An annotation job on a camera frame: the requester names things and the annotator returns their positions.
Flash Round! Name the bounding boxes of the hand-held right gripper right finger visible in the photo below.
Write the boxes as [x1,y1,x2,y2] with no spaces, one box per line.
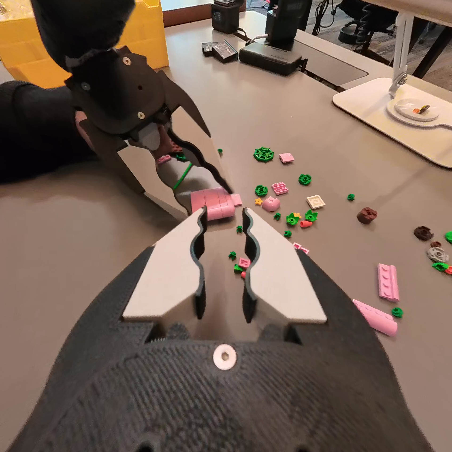
[241,207,328,326]

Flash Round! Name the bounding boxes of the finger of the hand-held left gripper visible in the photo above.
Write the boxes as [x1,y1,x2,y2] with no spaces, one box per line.
[117,145,194,217]
[168,105,234,194]

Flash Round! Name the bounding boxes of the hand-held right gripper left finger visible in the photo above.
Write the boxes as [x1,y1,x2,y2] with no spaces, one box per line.
[122,206,210,331]

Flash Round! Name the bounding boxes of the pink square brick base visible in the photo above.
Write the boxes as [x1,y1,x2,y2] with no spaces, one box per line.
[191,188,236,222]

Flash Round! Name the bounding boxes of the person's left hand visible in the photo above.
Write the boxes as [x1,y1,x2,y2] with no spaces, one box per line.
[73,113,93,147]

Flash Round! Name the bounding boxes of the green flexible bar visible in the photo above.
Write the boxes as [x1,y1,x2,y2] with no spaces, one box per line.
[173,162,193,189]

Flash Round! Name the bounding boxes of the yellow plastic bin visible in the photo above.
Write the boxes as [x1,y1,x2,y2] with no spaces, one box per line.
[0,0,170,89]

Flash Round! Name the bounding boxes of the small black flat device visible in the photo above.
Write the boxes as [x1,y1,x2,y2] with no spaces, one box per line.
[202,40,238,63]

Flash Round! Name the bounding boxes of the pink half cylinder brick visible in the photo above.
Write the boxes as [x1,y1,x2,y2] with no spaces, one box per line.
[352,299,398,337]

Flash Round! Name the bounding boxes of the pink long studded plate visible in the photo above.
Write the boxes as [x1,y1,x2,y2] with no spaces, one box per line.
[377,263,400,302]

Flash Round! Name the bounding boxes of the black flat dock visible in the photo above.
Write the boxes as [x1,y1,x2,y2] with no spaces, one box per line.
[239,42,303,76]

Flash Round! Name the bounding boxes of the clear plastic bags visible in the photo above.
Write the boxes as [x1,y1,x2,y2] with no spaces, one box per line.
[0,0,34,22]

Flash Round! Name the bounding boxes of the black upright device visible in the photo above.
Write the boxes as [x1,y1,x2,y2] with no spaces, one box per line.
[265,0,313,50]

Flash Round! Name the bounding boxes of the white book stand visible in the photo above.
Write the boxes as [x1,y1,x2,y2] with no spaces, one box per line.
[332,11,452,168]

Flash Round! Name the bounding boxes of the black office chair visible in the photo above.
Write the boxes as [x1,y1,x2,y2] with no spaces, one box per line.
[337,0,398,44]

